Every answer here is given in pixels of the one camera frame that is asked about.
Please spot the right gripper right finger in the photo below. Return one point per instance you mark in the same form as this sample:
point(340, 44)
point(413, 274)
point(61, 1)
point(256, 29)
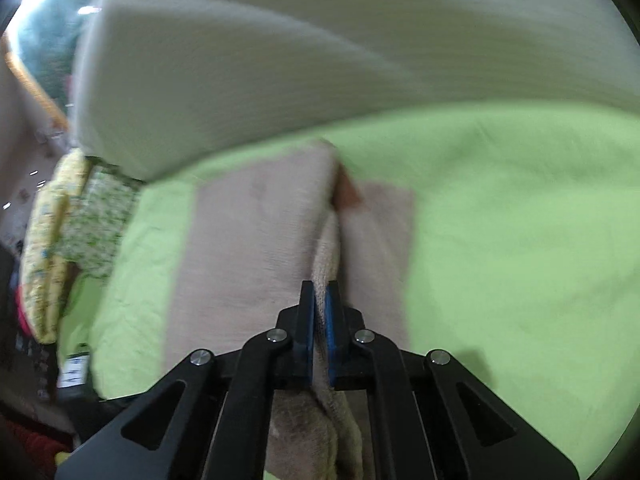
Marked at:
point(430, 417)

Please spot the gold framed picture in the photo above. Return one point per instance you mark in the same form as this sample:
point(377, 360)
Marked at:
point(41, 38)

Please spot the green white patterned pillow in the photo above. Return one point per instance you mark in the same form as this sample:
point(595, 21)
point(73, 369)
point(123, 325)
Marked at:
point(91, 235)

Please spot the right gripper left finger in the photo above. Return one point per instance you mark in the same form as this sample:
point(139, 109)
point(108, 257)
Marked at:
point(207, 418)

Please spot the beige knit sweater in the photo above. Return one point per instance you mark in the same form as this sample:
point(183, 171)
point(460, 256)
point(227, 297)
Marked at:
point(256, 234)

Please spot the yellow patterned quilt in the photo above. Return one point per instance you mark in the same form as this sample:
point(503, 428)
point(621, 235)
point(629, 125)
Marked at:
point(43, 272)

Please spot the white striped headboard cover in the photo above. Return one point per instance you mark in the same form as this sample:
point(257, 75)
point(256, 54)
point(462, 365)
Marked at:
point(159, 83)

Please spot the light green bed sheet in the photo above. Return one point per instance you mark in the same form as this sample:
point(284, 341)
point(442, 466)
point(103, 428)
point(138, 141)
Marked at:
point(524, 258)

